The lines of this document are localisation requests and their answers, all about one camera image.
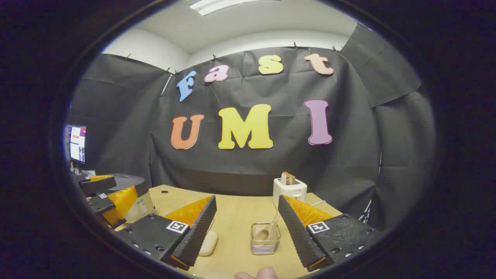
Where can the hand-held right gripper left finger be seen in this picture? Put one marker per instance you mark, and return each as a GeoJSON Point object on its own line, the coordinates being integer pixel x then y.
{"type": "Point", "coordinates": [197, 232]}

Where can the wooden spoon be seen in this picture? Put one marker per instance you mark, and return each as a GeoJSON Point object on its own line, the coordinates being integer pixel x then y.
{"type": "Point", "coordinates": [262, 235]}

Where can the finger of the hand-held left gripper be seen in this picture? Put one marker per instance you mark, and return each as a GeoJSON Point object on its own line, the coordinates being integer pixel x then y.
{"type": "Point", "coordinates": [101, 203]}
{"type": "Point", "coordinates": [97, 185]}

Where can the white toaster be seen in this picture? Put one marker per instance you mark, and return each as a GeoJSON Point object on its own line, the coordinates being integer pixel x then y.
{"type": "Point", "coordinates": [288, 193]}

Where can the computer monitor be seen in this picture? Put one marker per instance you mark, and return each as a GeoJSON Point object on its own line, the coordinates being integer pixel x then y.
{"type": "Point", "coordinates": [76, 143]}

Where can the ceiling light panel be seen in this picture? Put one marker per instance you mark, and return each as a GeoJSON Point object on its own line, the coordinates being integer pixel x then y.
{"type": "Point", "coordinates": [217, 4]}

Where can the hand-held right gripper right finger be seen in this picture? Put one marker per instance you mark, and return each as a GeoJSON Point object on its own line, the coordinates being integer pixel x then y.
{"type": "Point", "coordinates": [296, 232]}

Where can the black backdrop cloth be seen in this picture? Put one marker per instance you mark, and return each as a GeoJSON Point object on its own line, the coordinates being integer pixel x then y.
{"type": "Point", "coordinates": [348, 155]}

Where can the bread slice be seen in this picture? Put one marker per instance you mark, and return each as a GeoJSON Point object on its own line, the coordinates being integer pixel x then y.
{"type": "Point", "coordinates": [288, 178]}

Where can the black silver rice cooker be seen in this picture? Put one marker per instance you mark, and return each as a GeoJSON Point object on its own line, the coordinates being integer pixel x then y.
{"type": "Point", "coordinates": [145, 203]}

